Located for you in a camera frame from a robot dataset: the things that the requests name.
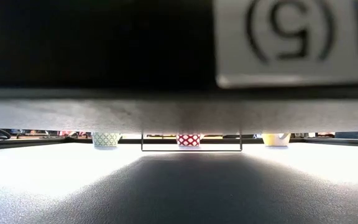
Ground red white lattice mug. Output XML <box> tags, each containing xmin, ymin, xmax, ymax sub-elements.
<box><xmin>175</xmin><ymin>133</ymin><xmax>204</xmax><ymax>147</ymax></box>

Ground green white patterned mug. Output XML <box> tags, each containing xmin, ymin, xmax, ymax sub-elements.
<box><xmin>91</xmin><ymin>132</ymin><xmax>122</xmax><ymax>148</ymax></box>

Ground yellow mug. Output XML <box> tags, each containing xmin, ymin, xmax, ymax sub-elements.
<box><xmin>262</xmin><ymin>133</ymin><xmax>291</xmax><ymax>147</ymax></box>

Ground grey board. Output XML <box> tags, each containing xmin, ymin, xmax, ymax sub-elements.
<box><xmin>0</xmin><ymin>86</ymin><xmax>358</xmax><ymax>136</ymax></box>

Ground black panel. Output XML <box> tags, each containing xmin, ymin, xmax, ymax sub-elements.
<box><xmin>0</xmin><ymin>0</ymin><xmax>219</xmax><ymax>90</ymax></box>

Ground white label with digits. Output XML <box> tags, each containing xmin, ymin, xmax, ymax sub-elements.
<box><xmin>213</xmin><ymin>0</ymin><xmax>358</xmax><ymax>89</ymax></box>

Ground blue-grey background object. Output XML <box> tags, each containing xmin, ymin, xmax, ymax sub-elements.
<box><xmin>334</xmin><ymin>131</ymin><xmax>358</xmax><ymax>139</ymax></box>

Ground black wire rack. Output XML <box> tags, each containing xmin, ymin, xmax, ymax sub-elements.
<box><xmin>140</xmin><ymin>131</ymin><xmax>243</xmax><ymax>152</ymax></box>

